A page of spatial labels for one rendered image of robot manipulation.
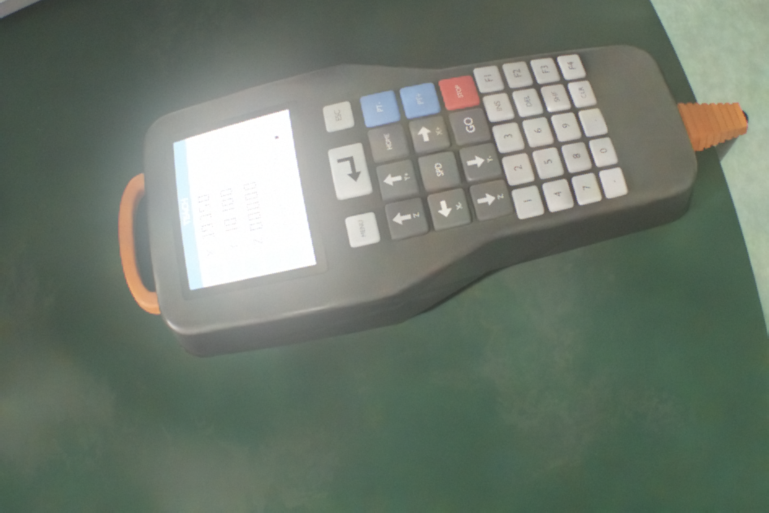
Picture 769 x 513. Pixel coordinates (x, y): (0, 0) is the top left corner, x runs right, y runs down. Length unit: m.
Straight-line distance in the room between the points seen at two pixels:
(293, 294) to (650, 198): 0.12
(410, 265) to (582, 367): 0.07
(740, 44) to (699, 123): 1.03
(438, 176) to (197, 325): 0.09
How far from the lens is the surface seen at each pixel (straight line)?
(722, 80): 1.42
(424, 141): 0.42
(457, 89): 0.43
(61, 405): 0.44
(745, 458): 0.41
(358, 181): 0.42
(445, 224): 0.41
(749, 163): 1.36
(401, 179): 0.41
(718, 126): 0.45
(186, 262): 0.41
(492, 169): 0.41
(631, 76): 0.44
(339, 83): 0.44
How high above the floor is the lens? 1.13
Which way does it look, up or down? 61 degrees down
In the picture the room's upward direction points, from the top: 9 degrees counter-clockwise
